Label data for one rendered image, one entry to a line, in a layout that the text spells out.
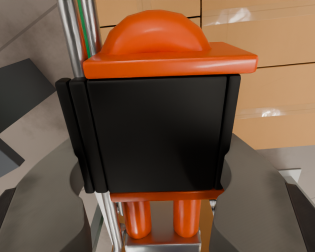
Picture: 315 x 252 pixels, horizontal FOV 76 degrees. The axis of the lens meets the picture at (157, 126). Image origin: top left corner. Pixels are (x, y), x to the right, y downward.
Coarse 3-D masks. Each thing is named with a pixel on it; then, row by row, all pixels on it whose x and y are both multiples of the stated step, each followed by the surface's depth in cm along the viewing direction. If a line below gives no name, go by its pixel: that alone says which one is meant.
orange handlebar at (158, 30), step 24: (120, 24) 9; (144, 24) 9; (168, 24) 9; (192, 24) 9; (120, 48) 9; (144, 48) 10; (168, 48) 10; (192, 48) 9; (144, 216) 15; (192, 216) 15
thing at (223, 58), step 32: (96, 64) 8; (128, 64) 8; (160, 64) 8; (192, 64) 8; (224, 64) 8; (256, 64) 8; (96, 96) 9; (128, 96) 9; (160, 96) 9; (192, 96) 9; (224, 96) 9; (96, 128) 10; (128, 128) 10; (160, 128) 10; (192, 128) 10; (224, 128) 10; (128, 160) 11; (160, 160) 11; (192, 160) 11; (128, 192) 12; (160, 192) 12; (192, 192) 12
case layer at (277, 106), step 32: (96, 0) 68; (128, 0) 68; (160, 0) 68; (192, 0) 68; (224, 0) 68; (256, 0) 68; (288, 0) 68; (224, 32) 73; (256, 32) 73; (288, 32) 73; (288, 64) 80; (256, 96) 85; (288, 96) 85; (256, 128) 92; (288, 128) 92
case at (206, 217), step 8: (208, 200) 89; (200, 208) 85; (208, 208) 85; (120, 216) 86; (200, 216) 82; (208, 216) 82; (200, 224) 79; (208, 224) 79; (200, 232) 76; (208, 232) 76; (208, 240) 73; (112, 248) 74; (208, 248) 71
